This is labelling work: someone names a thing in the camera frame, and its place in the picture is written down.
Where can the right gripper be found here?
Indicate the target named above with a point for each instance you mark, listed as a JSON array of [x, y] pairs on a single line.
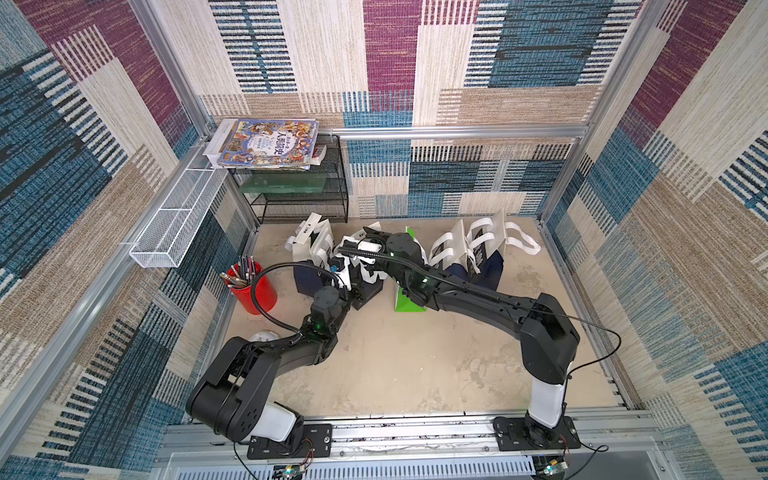
[[372, 237]]

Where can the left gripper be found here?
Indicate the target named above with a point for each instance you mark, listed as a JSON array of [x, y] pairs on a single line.
[[356, 288]]

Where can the navy white takeout bag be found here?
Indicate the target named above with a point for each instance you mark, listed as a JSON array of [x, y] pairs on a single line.
[[310, 245], [487, 239], [449, 252], [342, 264]]

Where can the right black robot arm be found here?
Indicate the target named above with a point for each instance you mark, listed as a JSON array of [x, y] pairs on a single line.
[[548, 339]]

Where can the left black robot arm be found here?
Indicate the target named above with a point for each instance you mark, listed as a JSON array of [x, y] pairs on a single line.
[[232, 395]]

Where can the red plastic cup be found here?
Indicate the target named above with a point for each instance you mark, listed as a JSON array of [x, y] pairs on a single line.
[[258, 298]]

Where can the round mint alarm clock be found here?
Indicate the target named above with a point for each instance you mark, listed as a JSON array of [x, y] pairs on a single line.
[[264, 336]]

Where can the pencils in red cup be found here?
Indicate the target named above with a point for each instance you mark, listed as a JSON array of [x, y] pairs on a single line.
[[242, 273]]

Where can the green tray on shelf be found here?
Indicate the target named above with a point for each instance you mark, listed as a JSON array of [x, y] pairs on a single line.
[[284, 183]]

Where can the colourful picture book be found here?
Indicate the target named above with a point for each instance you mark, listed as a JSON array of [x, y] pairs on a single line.
[[248, 143]]

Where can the black wire mesh shelf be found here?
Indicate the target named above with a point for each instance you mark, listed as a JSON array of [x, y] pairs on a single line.
[[332, 203]]

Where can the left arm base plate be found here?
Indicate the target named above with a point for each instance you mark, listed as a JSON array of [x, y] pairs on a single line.
[[313, 440]]

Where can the white wire basket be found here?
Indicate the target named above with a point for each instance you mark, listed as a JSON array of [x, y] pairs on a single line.
[[168, 236]]

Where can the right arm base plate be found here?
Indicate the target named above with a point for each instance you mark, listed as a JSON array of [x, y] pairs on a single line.
[[524, 433]]

